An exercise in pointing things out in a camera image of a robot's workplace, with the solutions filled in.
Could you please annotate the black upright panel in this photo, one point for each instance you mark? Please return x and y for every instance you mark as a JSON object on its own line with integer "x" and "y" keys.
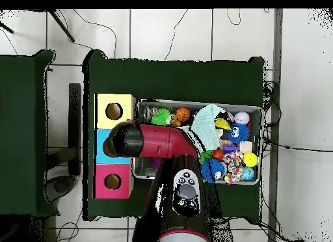
{"x": 75, "y": 117}

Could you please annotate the multicolour patterned fabric bow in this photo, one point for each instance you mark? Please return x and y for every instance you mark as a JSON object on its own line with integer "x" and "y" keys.
{"x": 234, "y": 164}

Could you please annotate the dark green tablecloth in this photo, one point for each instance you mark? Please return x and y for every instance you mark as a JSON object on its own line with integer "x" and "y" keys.
{"x": 169, "y": 80}
{"x": 23, "y": 122}

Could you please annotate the small blue globe ball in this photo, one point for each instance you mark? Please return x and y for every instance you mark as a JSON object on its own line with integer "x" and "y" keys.
{"x": 248, "y": 173}

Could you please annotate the grey rounded base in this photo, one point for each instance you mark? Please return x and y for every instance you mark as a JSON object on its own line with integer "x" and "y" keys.
{"x": 61, "y": 187}

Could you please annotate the short black tripod leg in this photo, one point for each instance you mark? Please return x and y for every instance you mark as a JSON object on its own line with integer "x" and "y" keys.
{"x": 6, "y": 27}

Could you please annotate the mint waffle cloth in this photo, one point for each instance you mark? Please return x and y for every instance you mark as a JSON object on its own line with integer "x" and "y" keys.
{"x": 205, "y": 130}

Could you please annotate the plain wooden block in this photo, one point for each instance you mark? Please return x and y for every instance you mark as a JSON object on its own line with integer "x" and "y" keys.
{"x": 245, "y": 147}

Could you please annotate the yellow plastic ball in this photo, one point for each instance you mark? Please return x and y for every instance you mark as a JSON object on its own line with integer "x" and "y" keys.
{"x": 250, "y": 160}

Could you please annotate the blue spiky ball with eyes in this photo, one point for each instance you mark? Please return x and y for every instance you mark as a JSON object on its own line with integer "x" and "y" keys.
{"x": 239, "y": 132}

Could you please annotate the yellow cheese wedge toy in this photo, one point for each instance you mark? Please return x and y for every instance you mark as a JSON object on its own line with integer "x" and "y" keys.
{"x": 223, "y": 124}

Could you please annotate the wooden box with three holes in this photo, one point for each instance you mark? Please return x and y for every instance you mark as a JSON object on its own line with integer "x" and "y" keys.
{"x": 122, "y": 190}

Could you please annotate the green spiky ball toy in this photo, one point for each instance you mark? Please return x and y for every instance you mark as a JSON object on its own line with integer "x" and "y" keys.
{"x": 161, "y": 117}

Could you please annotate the small blue spiky ball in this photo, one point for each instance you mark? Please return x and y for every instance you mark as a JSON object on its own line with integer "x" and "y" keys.
{"x": 210, "y": 170}

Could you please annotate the orange toy basketball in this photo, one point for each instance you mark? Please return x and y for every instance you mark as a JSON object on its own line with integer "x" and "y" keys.
{"x": 183, "y": 114}

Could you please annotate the white toy baseball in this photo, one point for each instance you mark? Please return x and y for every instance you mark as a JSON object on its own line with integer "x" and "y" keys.
{"x": 242, "y": 118}

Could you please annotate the grey floor rail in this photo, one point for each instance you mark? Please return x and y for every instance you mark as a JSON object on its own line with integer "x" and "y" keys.
{"x": 277, "y": 44}

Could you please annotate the long black tripod leg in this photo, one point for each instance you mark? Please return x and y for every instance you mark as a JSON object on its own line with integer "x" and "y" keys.
{"x": 62, "y": 27}

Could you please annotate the shallow mesh bin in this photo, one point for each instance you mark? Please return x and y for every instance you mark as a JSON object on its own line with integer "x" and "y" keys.
{"x": 256, "y": 122}

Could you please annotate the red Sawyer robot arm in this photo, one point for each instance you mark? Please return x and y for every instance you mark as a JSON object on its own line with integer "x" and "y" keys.
{"x": 161, "y": 140}

